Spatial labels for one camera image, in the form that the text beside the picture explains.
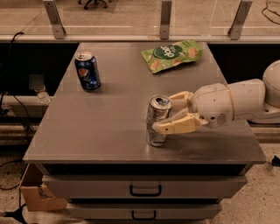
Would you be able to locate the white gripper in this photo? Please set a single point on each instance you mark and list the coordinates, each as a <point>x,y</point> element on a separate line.
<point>212,104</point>

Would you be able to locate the crushed silver redbull can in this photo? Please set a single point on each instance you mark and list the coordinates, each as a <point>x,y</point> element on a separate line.
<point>159,109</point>

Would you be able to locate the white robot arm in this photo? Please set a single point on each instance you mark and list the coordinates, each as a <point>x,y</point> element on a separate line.
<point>256,100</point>

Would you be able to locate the blue pepsi can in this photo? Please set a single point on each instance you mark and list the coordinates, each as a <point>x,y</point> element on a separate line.
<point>87,71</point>

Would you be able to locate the green snack bag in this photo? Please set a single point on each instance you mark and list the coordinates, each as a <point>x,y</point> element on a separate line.
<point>167,56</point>

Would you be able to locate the grey upper drawer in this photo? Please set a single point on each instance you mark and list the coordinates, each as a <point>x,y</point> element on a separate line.
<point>143,186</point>

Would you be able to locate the grey drawer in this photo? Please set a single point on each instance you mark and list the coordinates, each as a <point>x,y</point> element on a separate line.
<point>144,212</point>
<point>143,186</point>

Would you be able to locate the clear plastic water bottle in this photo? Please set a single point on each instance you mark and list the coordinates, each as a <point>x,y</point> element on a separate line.
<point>43,96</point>

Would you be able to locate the black office chair base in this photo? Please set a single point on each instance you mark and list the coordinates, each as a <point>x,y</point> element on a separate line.
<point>96,2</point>

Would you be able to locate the grey lower drawer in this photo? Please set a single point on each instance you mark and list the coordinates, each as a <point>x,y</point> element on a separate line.
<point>144,212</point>

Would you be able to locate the cardboard box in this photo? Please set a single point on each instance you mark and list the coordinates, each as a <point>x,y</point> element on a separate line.
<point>37,196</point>

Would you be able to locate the right metal railing bracket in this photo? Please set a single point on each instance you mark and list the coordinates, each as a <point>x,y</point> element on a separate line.
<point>235,31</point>

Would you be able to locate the metal railing bracket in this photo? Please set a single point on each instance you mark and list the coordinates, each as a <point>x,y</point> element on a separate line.
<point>54,17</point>
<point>165,19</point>
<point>235,31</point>

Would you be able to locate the middle metal railing bracket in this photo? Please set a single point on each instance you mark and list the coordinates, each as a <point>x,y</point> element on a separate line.
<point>165,19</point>

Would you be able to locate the left metal railing bracket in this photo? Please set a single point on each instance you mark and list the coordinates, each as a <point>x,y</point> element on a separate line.
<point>54,17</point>

